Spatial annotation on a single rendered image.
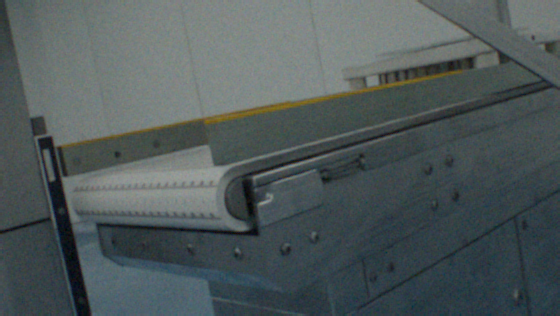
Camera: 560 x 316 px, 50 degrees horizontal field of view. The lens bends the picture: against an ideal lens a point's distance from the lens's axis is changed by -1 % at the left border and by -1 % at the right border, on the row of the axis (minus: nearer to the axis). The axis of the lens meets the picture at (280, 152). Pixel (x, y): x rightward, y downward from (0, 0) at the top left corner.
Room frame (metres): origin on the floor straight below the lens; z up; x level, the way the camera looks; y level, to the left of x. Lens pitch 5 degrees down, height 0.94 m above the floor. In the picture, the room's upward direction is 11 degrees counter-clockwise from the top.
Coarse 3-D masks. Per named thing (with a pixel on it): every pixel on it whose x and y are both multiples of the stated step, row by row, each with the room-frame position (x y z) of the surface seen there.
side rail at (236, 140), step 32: (512, 64) 0.74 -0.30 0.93; (352, 96) 0.53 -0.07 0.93; (384, 96) 0.56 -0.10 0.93; (416, 96) 0.59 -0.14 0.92; (448, 96) 0.63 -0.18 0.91; (480, 96) 0.68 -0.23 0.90; (224, 128) 0.43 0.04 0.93; (256, 128) 0.45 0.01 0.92; (288, 128) 0.47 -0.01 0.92; (320, 128) 0.50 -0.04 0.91; (352, 128) 0.52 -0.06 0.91; (224, 160) 0.43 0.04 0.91
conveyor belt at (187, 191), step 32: (512, 96) 0.76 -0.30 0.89; (384, 128) 0.58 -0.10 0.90; (160, 160) 0.69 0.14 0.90; (192, 160) 0.59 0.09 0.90; (256, 160) 0.47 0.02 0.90; (288, 160) 0.49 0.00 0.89; (96, 192) 0.59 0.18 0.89; (128, 192) 0.54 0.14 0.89; (160, 192) 0.50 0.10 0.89; (192, 192) 0.46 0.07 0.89; (224, 192) 0.45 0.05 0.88; (128, 224) 0.57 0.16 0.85; (160, 224) 0.52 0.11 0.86; (192, 224) 0.48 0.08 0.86; (224, 224) 0.44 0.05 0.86; (256, 224) 0.46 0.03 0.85
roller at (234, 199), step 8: (240, 176) 0.46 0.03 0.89; (232, 184) 0.45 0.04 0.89; (240, 184) 0.45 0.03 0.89; (232, 192) 0.44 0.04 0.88; (240, 192) 0.45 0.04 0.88; (248, 192) 0.45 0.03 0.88; (224, 200) 0.45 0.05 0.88; (232, 200) 0.44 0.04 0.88; (240, 200) 0.45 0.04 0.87; (248, 200) 0.45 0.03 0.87; (232, 208) 0.44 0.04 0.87; (240, 208) 0.45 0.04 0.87; (248, 208) 0.45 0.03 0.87; (232, 216) 0.45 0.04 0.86; (240, 216) 0.44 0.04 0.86; (248, 216) 0.45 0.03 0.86
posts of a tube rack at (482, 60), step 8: (552, 48) 0.90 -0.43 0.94; (480, 56) 0.76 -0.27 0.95; (488, 56) 0.75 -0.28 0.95; (496, 56) 0.76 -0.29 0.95; (480, 64) 0.76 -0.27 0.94; (488, 64) 0.75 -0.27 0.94; (352, 80) 0.91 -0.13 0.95; (360, 80) 0.91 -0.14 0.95; (352, 88) 0.91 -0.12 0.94; (360, 88) 0.91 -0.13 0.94
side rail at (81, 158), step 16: (320, 96) 0.90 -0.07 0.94; (160, 128) 0.71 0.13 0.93; (176, 128) 0.72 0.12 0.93; (192, 128) 0.74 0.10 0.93; (80, 144) 0.64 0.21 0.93; (96, 144) 0.65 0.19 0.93; (112, 144) 0.67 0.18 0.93; (128, 144) 0.68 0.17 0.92; (144, 144) 0.69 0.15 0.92; (160, 144) 0.71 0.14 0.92; (176, 144) 0.72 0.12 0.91; (192, 144) 0.74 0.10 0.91; (64, 160) 0.63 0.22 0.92; (80, 160) 0.64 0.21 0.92; (96, 160) 0.65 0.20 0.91; (112, 160) 0.66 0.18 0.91; (128, 160) 0.68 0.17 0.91; (64, 176) 0.64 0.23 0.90
